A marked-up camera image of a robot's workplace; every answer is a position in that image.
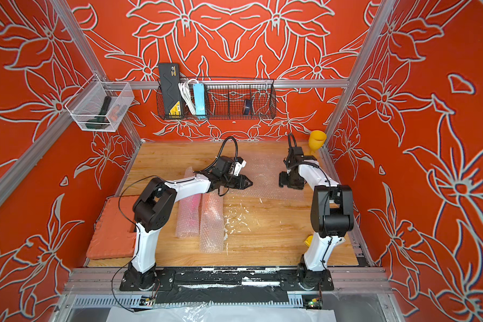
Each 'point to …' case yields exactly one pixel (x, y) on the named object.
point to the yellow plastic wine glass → (316, 140)
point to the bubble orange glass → (212, 229)
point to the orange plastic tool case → (114, 236)
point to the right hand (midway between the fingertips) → (282, 184)
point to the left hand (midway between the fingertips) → (252, 182)
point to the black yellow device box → (172, 104)
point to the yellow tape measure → (308, 240)
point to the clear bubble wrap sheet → (262, 168)
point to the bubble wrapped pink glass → (189, 212)
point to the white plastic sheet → (207, 312)
